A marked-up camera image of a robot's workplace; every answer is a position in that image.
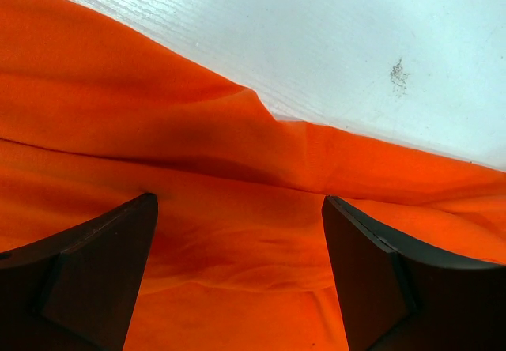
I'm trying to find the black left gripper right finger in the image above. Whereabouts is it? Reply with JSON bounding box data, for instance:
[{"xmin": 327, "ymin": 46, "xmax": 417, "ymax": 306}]
[{"xmin": 322, "ymin": 196, "xmax": 505, "ymax": 350}]

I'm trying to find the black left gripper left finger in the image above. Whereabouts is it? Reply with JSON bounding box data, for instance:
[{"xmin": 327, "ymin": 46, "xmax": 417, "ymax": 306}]
[{"xmin": 1, "ymin": 194, "xmax": 158, "ymax": 350}]

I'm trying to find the orange t shirt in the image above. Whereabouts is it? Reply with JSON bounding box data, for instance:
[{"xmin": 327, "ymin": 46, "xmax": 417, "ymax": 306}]
[{"xmin": 1, "ymin": 0, "xmax": 505, "ymax": 350}]

